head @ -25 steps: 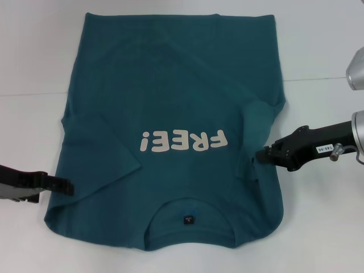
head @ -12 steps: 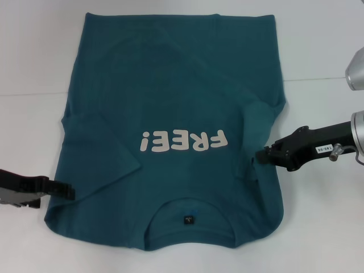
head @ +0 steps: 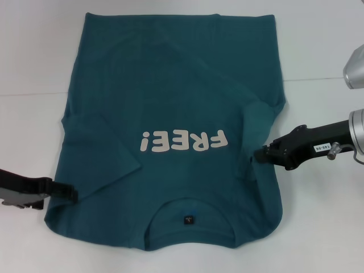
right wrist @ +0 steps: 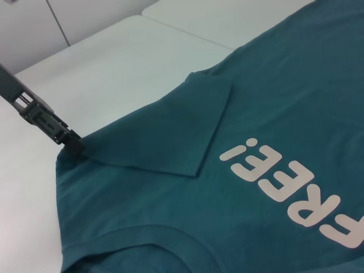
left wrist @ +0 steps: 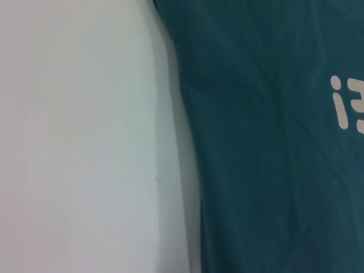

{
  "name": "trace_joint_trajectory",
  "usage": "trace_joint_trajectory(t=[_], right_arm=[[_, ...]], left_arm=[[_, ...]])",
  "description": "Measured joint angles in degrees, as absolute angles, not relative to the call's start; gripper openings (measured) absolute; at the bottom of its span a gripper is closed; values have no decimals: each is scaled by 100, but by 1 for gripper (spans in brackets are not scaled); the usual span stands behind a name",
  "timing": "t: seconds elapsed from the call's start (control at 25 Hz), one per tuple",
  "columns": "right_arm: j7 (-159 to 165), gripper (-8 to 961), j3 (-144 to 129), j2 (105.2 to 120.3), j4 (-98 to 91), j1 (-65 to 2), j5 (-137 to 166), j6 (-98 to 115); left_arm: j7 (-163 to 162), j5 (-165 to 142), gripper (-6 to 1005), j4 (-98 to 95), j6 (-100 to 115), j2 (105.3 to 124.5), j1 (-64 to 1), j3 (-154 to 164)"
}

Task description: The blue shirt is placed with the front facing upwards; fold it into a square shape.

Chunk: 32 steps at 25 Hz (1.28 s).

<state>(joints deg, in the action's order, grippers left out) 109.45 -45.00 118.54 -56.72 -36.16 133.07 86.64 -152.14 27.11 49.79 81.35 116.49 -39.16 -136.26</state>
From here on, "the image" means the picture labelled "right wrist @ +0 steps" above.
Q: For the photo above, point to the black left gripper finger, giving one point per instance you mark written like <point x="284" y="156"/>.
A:
<point x="57" y="130"/>

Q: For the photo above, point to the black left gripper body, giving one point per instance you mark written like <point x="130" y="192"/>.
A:
<point x="14" y="88"/>

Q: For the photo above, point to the teal blue FREE! t-shirt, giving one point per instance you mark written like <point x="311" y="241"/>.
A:
<point x="227" y="142"/>

